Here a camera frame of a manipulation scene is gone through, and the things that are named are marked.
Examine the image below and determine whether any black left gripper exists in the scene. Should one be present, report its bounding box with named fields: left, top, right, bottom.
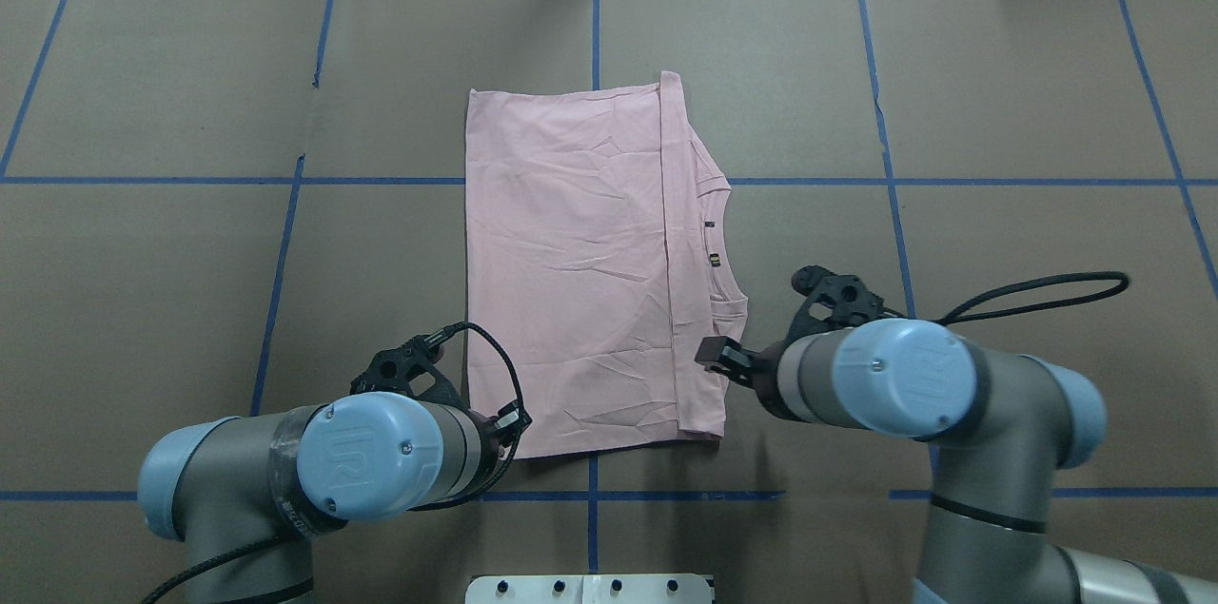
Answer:
left=466, top=403, right=532, bottom=491

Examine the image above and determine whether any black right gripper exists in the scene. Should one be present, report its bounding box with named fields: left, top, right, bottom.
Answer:
left=695, top=336, right=790, bottom=420

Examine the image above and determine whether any pink t-shirt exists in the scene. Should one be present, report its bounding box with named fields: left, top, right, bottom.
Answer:
left=464, top=71, right=749, bottom=459

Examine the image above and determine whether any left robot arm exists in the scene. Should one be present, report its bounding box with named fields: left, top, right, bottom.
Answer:
left=136, top=392, right=530, bottom=603

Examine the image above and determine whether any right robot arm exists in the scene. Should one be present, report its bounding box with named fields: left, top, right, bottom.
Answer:
left=695, top=318, right=1217, bottom=603

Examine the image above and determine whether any white mounting column with base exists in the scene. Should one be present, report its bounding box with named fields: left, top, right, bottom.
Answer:
left=464, top=574, right=717, bottom=603

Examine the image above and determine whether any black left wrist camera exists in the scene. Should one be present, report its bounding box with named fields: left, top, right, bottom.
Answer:
left=350, top=328, right=462, bottom=406

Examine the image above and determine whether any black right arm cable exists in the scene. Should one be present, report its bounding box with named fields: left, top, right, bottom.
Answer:
left=879, top=272, right=1130, bottom=328

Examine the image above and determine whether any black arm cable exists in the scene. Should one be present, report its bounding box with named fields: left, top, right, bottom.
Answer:
left=141, top=321, right=526, bottom=604
left=879, top=272, right=1130, bottom=328

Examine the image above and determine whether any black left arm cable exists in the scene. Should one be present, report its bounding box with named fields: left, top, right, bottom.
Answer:
left=141, top=321, right=526, bottom=604

